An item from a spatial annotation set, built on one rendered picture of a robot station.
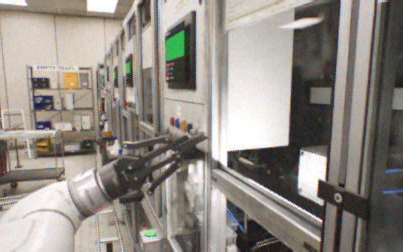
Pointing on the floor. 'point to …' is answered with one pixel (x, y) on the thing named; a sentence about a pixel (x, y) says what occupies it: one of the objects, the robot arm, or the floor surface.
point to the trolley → (29, 170)
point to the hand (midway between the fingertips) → (191, 141)
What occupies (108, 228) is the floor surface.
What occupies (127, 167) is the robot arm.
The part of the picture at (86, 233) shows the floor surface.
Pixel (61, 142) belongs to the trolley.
